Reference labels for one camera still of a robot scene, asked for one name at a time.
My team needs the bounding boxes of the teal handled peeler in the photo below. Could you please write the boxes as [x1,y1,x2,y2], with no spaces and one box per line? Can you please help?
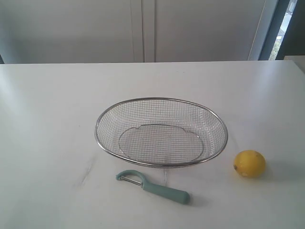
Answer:
[116,170,191,205]

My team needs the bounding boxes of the yellow lemon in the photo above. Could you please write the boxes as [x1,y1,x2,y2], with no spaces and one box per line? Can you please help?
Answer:
[233,150,266,178]

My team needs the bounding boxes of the oval steel mesh basket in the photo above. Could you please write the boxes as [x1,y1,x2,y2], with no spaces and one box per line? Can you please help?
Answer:
[94,97,228,168]

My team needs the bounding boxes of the white cabinet doors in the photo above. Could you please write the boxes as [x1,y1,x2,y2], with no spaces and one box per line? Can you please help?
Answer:
[0,0,277,63]

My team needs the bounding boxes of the window with dark frame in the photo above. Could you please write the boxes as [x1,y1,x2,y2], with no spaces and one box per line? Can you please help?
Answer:
[258,0,305,61]

